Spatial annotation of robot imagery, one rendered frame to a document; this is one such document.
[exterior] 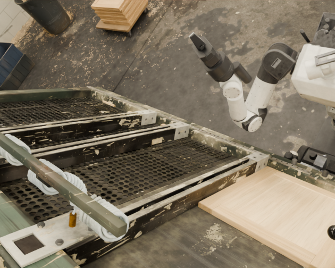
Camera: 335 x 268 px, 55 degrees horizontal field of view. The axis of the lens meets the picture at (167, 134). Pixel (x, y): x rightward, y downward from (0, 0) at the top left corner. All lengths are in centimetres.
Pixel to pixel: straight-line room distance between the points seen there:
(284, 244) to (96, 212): 65
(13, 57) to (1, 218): 418
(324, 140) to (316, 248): 143
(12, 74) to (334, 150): 403
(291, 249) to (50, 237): 67
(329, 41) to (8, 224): 115
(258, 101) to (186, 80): 196
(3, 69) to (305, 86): 415
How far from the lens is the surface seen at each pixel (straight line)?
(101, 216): 55
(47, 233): 77
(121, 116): 175
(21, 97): 215
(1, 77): 486
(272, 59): 133
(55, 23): 515
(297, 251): 105
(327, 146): 243
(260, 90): 138
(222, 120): 287
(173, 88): 330
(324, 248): 112
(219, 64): 115
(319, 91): 129
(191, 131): 179
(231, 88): 119
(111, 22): 431
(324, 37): 132
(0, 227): 81
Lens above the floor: 234
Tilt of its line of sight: 51 degrees down
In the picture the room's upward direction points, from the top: 40 degrees counter-clockwise
